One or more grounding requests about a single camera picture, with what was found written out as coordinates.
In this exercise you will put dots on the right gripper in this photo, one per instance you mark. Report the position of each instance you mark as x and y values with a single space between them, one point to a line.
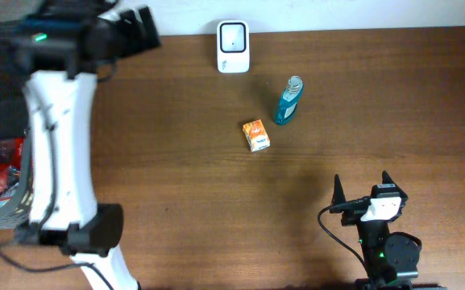
353 207

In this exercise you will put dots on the orange small snack box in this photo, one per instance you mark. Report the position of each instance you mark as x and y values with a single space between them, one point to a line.
256 135

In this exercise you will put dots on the blue mouthwash bottle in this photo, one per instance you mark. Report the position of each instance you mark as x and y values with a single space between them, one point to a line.
289 99

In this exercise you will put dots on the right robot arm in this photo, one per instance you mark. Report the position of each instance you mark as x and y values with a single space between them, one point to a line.
390 259

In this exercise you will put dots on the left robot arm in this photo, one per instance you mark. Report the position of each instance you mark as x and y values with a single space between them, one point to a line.
60 47

